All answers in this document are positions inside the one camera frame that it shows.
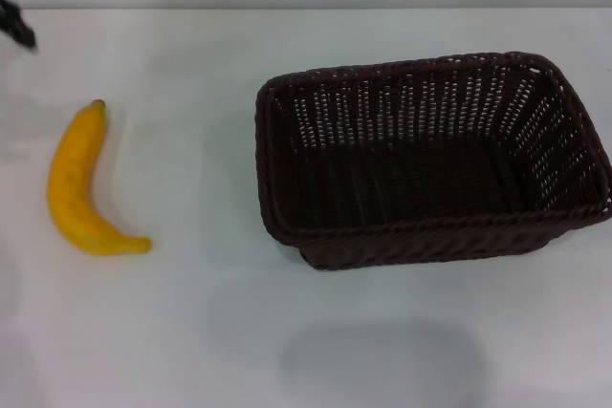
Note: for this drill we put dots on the yellow banana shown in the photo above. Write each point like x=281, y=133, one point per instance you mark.
x=72, y=178

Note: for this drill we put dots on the dark brown woven basket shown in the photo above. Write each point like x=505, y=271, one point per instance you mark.
x=411, y=245

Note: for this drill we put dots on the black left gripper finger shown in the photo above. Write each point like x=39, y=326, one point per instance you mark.
x=8, y=7
x=21, y=34

